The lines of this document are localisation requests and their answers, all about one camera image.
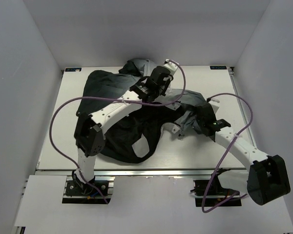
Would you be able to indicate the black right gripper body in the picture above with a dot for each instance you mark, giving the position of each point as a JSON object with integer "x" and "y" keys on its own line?
{"x": 198, "y": 124}

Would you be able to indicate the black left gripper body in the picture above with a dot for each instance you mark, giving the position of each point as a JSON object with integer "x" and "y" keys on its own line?
{"x": 162, "y": 89}

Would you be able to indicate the grey black gradient jacket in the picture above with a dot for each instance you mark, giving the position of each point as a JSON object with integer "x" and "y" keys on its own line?
{"x": 134, "y": 138}

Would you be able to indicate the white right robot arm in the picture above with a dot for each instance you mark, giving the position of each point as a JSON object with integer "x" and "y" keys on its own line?
{"x": 266, "y": 178}

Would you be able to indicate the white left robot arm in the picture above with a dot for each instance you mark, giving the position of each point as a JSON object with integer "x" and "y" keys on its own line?
{"x": 91, "y": 128}

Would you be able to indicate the blue right corner label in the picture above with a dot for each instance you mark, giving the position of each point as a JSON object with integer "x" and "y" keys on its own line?
{"x": 218, "y": 67}

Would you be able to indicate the blue corner label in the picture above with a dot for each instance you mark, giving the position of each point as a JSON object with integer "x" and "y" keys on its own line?
{"x": 218, "y": 67}
{"x": 78, "y": 69}

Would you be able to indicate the blue left corner label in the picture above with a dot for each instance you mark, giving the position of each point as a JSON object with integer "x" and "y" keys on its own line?
{"x": 78, "y": 69}

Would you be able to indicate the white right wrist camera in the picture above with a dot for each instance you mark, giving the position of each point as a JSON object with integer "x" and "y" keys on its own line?
{"x": 214, "y": 103}

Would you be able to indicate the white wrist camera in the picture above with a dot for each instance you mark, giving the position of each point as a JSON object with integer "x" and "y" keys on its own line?
{"x": 214, "y": 103}
{"x": 171, "y": 66}

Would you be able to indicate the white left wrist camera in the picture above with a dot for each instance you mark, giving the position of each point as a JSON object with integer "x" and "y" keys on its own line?
{"x": 171, "y": 66}

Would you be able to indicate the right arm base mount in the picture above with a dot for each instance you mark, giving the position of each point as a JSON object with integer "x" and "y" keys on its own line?
{"x": 215, "y": 194}

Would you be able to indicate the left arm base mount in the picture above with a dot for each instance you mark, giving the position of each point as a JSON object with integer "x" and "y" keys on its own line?
{"x": 76, "y": 191}

